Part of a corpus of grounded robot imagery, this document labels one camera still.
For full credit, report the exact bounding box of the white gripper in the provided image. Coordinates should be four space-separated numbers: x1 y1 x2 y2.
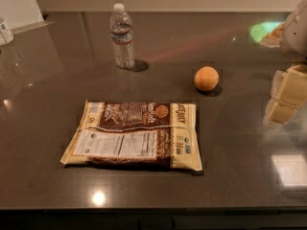
271 0 307 107

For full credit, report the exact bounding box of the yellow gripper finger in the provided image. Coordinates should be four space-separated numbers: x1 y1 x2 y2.
263 100 297 128

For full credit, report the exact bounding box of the orange fruit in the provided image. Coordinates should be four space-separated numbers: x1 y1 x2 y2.
194 66 219 91

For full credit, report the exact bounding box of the clear plastic water bottle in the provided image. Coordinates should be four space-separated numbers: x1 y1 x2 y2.
109 3 134 69

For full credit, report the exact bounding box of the brown and cream chip bag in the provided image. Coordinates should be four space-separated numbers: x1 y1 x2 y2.
61 102 202 172

